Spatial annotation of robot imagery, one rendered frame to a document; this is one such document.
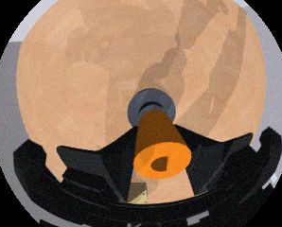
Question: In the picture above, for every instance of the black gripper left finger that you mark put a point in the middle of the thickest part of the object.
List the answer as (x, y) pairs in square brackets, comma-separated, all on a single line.
[(114, 162)]

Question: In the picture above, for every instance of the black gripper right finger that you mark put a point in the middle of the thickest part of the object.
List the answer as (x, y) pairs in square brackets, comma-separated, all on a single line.
[(208, 156)]

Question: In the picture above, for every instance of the orange knob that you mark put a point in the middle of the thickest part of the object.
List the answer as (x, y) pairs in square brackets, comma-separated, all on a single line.
[(160, 149)]

